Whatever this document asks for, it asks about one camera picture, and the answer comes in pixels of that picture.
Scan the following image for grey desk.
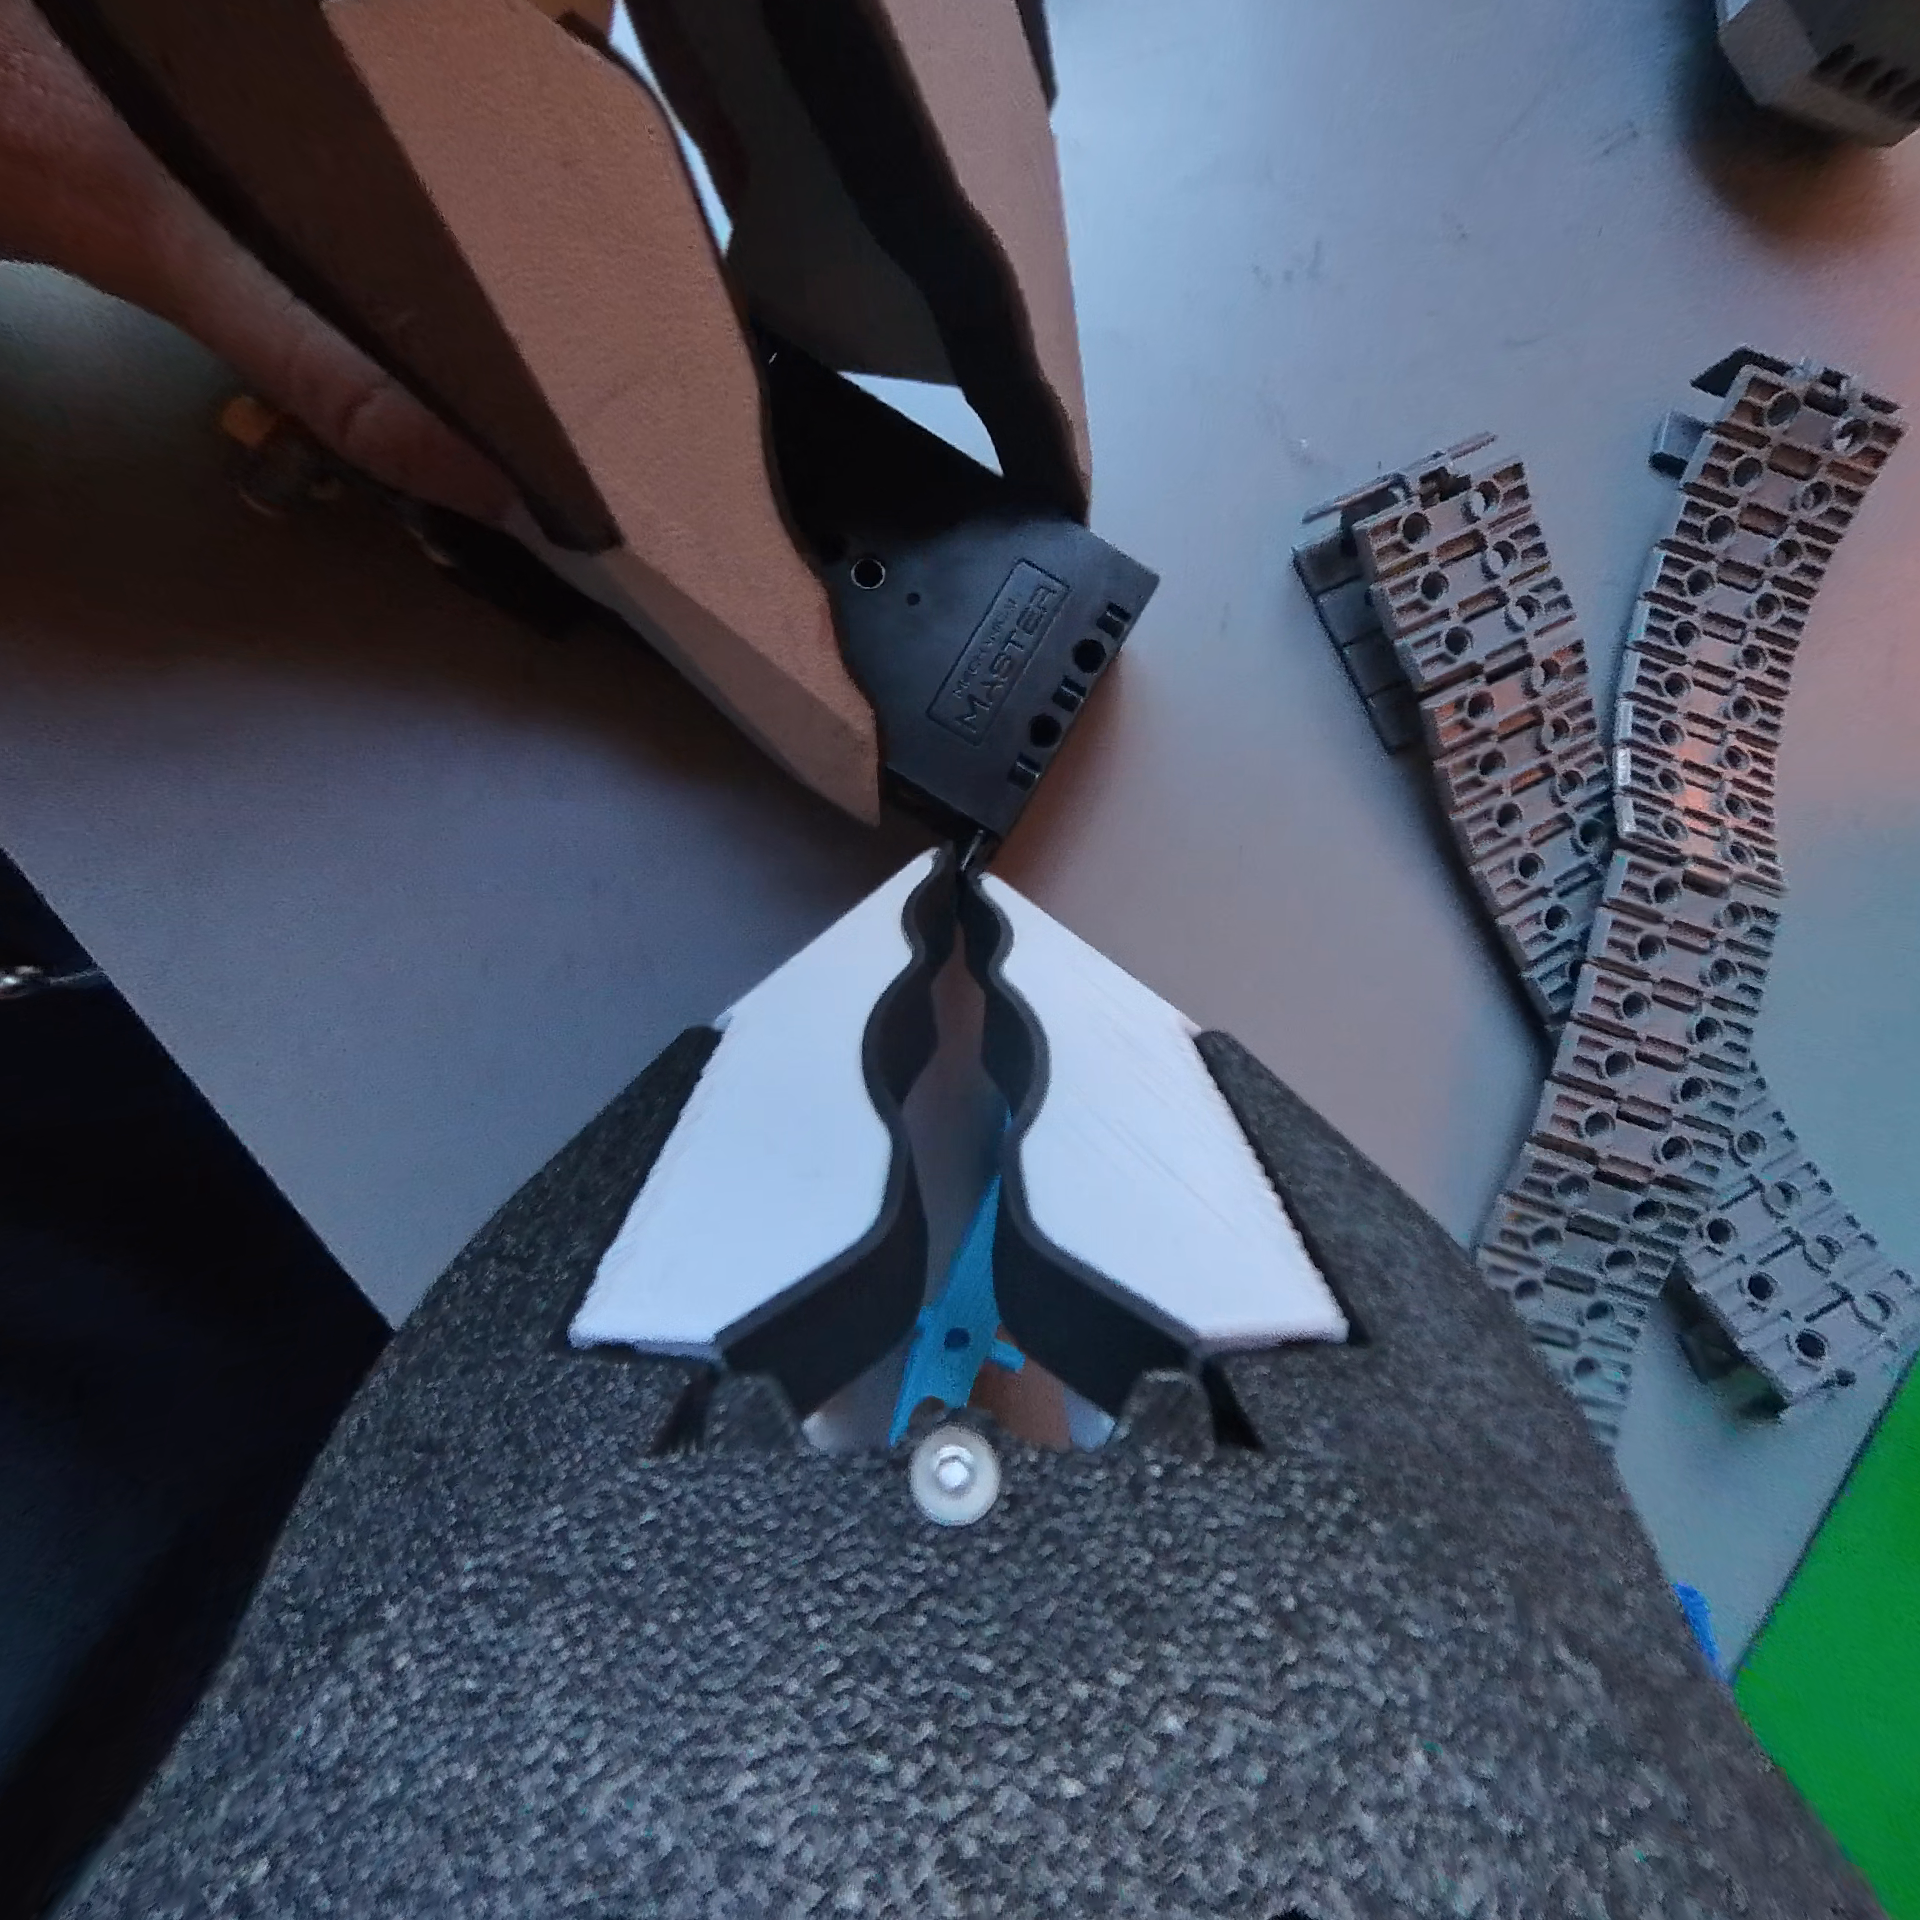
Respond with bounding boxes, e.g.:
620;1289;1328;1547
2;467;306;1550
0;0;1920;1696

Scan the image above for person's left hand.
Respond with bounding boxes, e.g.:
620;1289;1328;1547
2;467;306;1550
0;6;501;516

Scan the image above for grey faceted toy block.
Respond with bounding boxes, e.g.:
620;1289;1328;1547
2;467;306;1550
1714;0;1920;147

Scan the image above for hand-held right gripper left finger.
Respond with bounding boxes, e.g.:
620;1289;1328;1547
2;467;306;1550
569;847;965;1377

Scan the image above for blue plastic lever tool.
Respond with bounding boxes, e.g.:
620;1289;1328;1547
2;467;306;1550
885;1092;1037;1449

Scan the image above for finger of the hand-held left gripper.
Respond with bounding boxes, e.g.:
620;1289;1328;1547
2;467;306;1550
840;0;1099;524
323;0;885;830

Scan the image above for black controller box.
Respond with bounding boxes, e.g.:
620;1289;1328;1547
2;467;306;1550
762;343;1163;841

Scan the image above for green plastic bin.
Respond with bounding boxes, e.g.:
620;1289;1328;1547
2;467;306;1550
1733;1411;1920;1920

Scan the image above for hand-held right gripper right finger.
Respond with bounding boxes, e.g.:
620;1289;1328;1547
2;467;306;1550
957;870;1352;1414

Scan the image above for grey studded track strip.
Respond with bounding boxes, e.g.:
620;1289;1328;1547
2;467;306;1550
1293;451;1920;1420
1475;347;1905;1449

